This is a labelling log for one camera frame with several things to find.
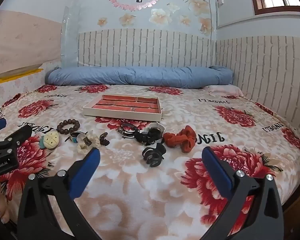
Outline person's left hand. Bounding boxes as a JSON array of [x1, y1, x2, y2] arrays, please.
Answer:
[[0, 179, 12, 223]]

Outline pink padded board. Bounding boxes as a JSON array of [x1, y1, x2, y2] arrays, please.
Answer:
[[0, 10, 65, 79]]

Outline white tray with red lining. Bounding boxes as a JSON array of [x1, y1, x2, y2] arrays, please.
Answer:
[[83, 94, 163, 122]]

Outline brown wooden bead bracelet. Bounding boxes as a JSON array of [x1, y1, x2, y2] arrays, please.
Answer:
[[57, 119, 80, 136]]

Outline black bow hair tie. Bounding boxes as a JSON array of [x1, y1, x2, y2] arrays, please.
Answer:
[[134, 127, 163, 146]]

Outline black cord bracelet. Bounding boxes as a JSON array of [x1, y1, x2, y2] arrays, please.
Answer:
[[118, 123, 138, 138]]

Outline rainbow rhinestone hair clip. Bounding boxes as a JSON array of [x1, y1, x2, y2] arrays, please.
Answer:
[[65, 131, 88, 144]]

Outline white flower hair accessory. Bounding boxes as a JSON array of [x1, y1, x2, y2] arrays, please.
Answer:
[[77, 131, 100, 155]]

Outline yellow tape strip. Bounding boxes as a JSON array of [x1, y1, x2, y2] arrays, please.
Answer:
[[0, 64, 44, 87]]

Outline rolled blue quilt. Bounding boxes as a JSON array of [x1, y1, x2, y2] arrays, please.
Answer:
[[44, 65, 235, 88]]

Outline floral printed blanket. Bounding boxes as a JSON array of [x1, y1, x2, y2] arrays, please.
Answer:
[[0, 84, 300, 240]]

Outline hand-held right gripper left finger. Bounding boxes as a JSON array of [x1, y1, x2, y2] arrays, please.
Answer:
[[17, 147, 101, 240]]

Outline clear plastic sheet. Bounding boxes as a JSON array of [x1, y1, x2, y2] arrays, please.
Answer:
[[61, 5, 80, 68]]

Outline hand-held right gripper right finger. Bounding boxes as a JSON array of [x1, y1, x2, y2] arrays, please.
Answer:
[[201, 147, 284, 240]]

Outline black claw clip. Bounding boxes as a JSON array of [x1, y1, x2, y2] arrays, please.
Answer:
[[142, 142, 167, 168]]

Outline pink pillow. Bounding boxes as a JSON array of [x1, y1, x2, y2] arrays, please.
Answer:
[[202, 85, 244, 98]]

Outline cream round ornament with teal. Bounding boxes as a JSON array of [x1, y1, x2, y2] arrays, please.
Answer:
[[40, 131, 60, 150]]

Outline flower wall stickers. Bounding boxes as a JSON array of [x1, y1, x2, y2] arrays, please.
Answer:
[[97, 0, 213, 34]]

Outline orange scrunchie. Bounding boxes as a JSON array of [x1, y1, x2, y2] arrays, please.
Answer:
[[163, 125, 197, 153]]

